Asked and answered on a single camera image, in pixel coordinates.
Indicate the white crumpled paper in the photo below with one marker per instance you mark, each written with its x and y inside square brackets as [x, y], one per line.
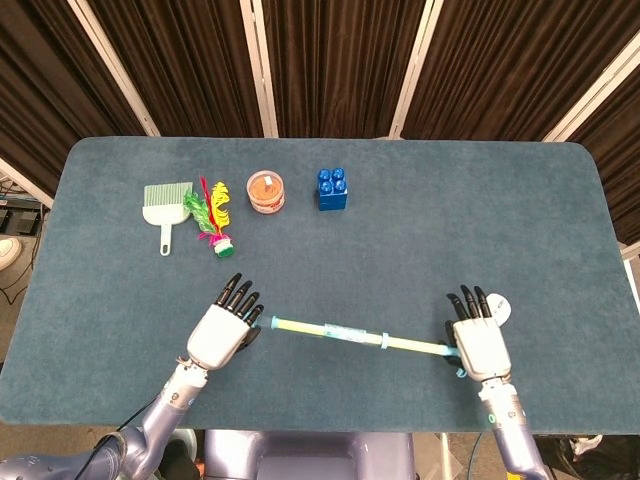
[587, 444]

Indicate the blue felt table cover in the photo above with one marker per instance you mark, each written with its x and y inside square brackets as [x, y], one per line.
[400, 250]

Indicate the small pale green dustpan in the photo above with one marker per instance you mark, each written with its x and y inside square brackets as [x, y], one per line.
[165, 212]

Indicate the black bag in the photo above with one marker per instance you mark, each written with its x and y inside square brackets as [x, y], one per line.
[600, 465]

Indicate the right silver purple robot arm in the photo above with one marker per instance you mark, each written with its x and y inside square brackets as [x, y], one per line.
[510, 430]

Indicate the clear jar of rubber bands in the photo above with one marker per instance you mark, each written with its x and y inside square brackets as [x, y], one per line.
[265, 192]

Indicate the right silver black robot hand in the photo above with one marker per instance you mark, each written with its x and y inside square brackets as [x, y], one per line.
[480, 345]

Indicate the left silver purple robot arm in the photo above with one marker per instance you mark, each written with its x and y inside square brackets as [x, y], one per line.
[165, 415]

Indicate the blue plastic building block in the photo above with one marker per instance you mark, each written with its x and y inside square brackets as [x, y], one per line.
[332, 207]
[332, 182]

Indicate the pale green plastic bucket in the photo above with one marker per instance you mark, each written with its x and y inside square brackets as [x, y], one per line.
[189, 437]

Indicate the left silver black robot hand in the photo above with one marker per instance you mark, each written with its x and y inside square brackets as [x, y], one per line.
[217, 335]

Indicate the brown pleated curtain panel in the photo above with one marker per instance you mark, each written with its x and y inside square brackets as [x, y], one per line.
[185, 65]
[500, 65]
[50, 75]
[620, 165]
[340, 65]

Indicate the purple grey robot torso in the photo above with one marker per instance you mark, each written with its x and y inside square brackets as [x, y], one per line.
[310, 455]

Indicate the white partition frame post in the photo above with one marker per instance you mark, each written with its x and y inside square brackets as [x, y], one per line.
[631, 251]
[25, 182]
[113, 65]
[259, 65]
[416, 65]
[595, 91]

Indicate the white computer mouse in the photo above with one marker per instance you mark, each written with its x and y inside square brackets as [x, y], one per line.
[501, 307]

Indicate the colourful feather shuttlecock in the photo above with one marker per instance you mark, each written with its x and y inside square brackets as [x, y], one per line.
[223, 247]

